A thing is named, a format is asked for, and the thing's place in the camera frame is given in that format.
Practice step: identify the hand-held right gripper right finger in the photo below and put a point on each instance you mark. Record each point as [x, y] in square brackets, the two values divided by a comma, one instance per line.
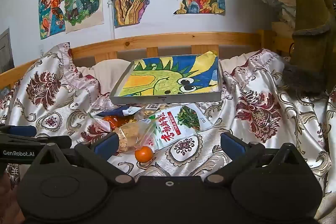
[231, 142]

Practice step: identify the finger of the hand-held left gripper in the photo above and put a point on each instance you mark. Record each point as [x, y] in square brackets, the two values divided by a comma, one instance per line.
[22, 131]
[52, 140]

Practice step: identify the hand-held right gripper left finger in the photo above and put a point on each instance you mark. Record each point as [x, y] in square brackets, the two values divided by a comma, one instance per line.
[105, 145]

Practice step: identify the clear bag of crispy snack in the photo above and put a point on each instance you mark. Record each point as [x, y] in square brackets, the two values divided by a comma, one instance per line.
[128, 137]

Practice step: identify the orange snack packet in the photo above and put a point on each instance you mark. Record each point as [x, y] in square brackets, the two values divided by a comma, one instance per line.
[115, 121]

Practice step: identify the blue white snack packet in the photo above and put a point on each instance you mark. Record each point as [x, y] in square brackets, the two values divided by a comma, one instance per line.
[126, 110]

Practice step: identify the golden snack packet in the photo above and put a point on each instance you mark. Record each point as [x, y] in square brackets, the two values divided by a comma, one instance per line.
[152, 107]

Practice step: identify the green white seaweed packet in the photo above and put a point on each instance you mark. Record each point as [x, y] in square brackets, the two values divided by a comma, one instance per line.
[168, 130]

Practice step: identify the grey metal tray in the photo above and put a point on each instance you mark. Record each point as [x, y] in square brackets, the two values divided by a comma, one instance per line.
[165, 99]

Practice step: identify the clear packet with pink print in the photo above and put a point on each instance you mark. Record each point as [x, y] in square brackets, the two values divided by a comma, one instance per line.
[97, 122]

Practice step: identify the mandarin orange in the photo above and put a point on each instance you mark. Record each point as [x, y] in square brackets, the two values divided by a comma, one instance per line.
[143, 154]

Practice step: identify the floral satin blanket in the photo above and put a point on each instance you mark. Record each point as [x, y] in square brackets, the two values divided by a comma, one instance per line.
[262, 113]

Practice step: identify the orange-haired girl poster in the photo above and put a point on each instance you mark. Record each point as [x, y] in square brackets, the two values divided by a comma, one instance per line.
[51, 10]

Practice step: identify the olive coat with fur trim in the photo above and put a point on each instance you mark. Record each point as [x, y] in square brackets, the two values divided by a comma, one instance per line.
[309, 3]

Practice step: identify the grey wall panel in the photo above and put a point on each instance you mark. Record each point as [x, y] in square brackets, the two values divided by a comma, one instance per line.
[5, 50]

